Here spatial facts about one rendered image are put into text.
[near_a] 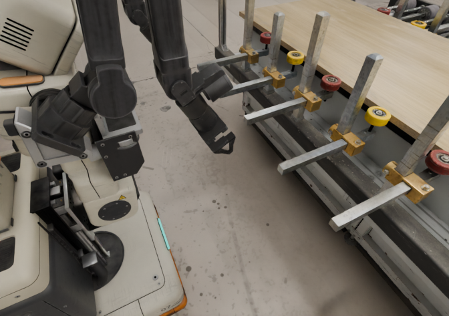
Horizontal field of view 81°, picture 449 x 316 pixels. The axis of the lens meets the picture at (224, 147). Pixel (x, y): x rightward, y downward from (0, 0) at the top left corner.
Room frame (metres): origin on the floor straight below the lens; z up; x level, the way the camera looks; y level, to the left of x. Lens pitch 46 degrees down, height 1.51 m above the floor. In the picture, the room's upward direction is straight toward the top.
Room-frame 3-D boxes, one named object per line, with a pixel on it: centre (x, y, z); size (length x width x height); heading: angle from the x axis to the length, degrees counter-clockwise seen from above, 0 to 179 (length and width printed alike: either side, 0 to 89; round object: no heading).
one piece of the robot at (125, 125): (0.60, 0.34, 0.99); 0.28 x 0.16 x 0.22; 26
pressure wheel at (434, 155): (0.54, -0.68, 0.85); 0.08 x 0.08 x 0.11
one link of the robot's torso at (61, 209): (0.60, 0.48, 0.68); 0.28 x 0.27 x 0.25; 26
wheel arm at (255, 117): (0.90, -0.28, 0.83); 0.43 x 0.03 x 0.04; 116
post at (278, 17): (1.20, -0.24, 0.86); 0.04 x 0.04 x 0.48; 26
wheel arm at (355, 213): (0.45, -0.50, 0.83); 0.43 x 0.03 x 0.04; 116
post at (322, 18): (0.98, -0.35, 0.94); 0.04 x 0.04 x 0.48; 26
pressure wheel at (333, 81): (0.99, -0.46, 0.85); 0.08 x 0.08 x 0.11
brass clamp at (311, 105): (0.96, -0.36, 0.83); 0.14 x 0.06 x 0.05; 26
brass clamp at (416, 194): (0.51, -0.58, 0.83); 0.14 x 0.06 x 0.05; 26
